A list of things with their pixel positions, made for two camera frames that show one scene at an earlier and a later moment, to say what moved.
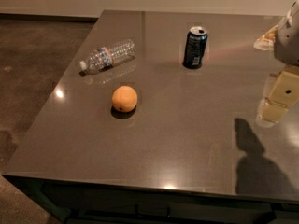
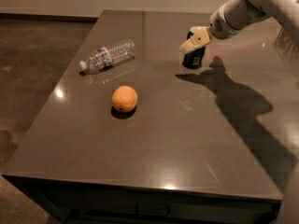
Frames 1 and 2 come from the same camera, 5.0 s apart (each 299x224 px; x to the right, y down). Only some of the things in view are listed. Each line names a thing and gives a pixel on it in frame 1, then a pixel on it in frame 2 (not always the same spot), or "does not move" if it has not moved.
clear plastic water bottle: [107, 57] does not move
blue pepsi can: [195, 43] does not move
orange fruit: [124, 98] does not move
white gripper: [288, 41] to [221, 28]
